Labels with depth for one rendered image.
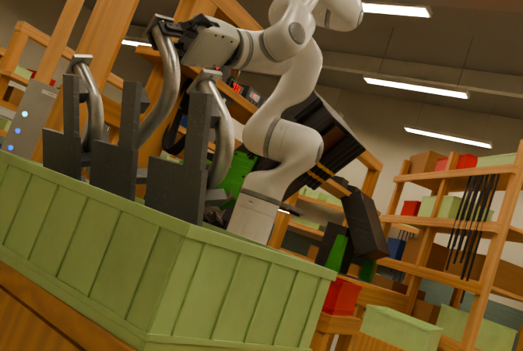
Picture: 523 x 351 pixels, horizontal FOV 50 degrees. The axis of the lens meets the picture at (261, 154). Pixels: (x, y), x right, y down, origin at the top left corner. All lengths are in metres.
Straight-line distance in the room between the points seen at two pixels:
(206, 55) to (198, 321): 0.54
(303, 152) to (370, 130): 10.64
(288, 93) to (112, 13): 0.83
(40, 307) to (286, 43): 0.65
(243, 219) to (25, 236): 0.70
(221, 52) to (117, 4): 1.07
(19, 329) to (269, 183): 0.81
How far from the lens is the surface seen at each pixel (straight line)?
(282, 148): 1.55
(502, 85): 9.61
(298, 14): 1.19
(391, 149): 11.87
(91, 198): 0.89
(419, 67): 10.02
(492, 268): 4.46
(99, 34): 2.12
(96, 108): 1.13
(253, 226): 1.53
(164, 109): 1.03
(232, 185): 2.30
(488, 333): 4.65
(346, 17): 1.57
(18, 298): 1.01
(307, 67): 1.57
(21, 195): 1.04
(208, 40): 1.10
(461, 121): 11.73
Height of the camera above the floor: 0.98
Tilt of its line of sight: 8 degrees up
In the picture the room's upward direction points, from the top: 20 degrees clockwise
